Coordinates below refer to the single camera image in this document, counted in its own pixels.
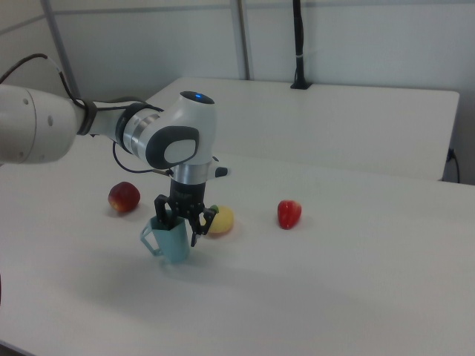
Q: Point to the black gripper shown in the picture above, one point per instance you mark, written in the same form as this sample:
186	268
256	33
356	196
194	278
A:
187	196

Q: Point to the light blue plastic mug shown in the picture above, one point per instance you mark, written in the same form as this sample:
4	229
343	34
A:
175	244

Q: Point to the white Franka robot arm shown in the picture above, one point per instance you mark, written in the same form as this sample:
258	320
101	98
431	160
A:
178	122

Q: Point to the yellow toy fruit with leaf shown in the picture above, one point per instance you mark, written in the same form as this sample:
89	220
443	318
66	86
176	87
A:
223	221

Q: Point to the dark red toy apple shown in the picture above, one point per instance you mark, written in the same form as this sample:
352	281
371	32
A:
124	196

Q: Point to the small red peach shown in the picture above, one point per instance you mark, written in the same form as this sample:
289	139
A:
289	214

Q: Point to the black pole with base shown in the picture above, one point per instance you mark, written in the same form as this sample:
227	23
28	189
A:
298	37

